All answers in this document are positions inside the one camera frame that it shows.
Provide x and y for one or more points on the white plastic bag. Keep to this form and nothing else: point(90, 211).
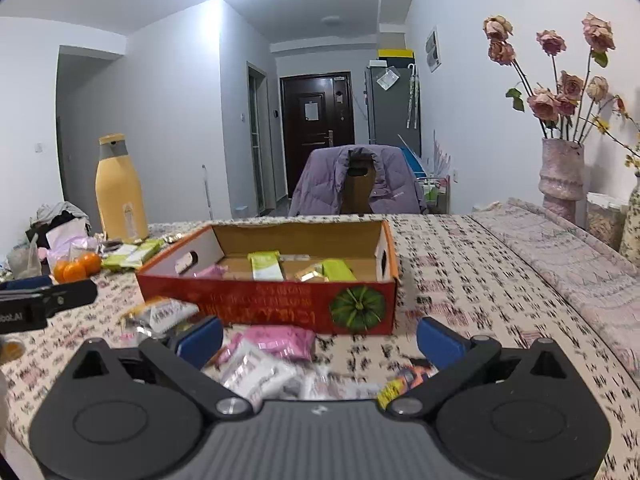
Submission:
point(70, 240)

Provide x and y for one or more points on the heap of clothes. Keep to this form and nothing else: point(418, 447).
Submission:
point(57, 215)

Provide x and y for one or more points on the wooden chair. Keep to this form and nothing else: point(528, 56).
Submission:
point(359, 190)

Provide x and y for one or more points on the pile of snack packets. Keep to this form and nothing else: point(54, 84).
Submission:
point(275, 342)

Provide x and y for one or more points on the bunch of dried roses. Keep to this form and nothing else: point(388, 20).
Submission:
point(555, 100)

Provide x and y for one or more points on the orange cardboard box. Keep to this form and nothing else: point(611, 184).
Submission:
point(260, 305)

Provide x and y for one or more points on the small golden wrapper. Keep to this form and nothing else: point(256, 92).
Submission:
point(175, 238)

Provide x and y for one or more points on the small storage rack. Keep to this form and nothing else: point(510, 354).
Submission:
point(430, 185)

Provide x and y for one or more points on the dark brown entrance door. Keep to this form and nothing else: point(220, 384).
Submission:
point(315, 150)

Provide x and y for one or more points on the clear storage jar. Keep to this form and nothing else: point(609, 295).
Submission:
point(605, 220)

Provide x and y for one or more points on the pink ceramic vase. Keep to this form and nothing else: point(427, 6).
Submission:
point(562, 180)

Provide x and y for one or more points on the white folded umbrella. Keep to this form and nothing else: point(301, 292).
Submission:
point(412, 95)

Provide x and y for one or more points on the yellow box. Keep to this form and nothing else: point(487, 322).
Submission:
point(396, 54)

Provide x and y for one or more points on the grey refrigerator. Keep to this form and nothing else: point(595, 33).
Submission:
point(390, 110)

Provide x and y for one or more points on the orange mandarin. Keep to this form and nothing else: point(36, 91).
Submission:
point(92, 262)
point(75, 272)
point(59, 272)

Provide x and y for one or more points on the grey interior door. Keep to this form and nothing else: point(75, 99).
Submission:
point(259, 150)

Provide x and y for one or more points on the yellow flower branches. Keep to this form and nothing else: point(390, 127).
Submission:
point(627, 147)

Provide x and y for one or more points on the purple puffer jacket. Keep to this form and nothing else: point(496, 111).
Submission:
point(320, 185)

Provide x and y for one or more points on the yellow bottle grey cap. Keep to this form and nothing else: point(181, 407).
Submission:
point(120, 195)

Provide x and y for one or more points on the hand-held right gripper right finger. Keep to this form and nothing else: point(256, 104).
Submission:
point(440, 342)

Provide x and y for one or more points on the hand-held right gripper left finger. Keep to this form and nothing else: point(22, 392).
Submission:
point(200, 342)

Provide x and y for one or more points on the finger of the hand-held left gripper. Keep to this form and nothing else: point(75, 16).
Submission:
point(25, 284)
point(70, 296)

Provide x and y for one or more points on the clear plastic bag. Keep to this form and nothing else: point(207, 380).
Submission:
point(388, 79)

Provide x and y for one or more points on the golden snack packet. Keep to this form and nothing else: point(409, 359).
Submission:
point(310, 274)

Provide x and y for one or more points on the slim floral vase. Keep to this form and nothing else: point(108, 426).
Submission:
point(631, 235)

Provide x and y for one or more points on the pink snack packet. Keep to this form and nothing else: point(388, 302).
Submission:
point(210, 273)

